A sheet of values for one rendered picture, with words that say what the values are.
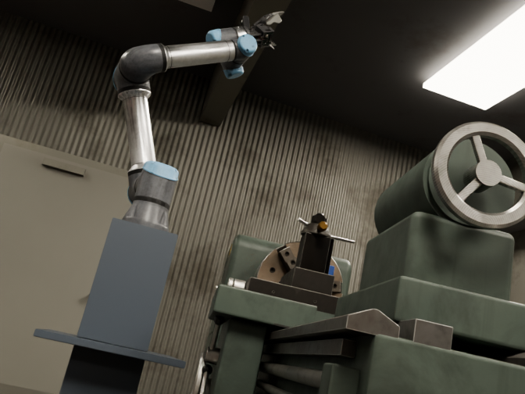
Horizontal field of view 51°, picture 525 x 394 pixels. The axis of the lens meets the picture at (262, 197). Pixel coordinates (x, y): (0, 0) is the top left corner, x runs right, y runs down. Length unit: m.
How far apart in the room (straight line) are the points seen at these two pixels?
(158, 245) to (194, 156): 3.58
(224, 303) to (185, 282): 3.82
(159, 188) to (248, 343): 0.72
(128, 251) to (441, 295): 1.13
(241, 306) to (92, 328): 0.60
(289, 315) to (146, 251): 0.62
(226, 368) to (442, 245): 0.59
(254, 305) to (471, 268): 0.53
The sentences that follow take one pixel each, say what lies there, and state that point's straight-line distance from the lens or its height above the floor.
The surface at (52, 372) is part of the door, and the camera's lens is 4.90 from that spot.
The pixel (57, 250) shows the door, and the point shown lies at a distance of 4.94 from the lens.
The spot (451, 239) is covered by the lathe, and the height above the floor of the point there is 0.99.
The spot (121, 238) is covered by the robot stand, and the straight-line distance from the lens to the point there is 1.68.
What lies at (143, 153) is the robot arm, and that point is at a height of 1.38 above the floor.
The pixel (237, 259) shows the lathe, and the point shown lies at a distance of 2.13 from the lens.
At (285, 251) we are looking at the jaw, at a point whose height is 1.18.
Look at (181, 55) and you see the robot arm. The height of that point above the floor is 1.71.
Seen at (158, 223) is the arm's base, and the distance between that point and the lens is 1.73.
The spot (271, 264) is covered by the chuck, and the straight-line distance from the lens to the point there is 1.99.
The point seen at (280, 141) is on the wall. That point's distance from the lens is 5.48.
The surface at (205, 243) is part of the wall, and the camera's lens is 5.06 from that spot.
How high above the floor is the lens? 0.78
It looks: 17 degrees up
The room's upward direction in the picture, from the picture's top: 13 degrees clockwise
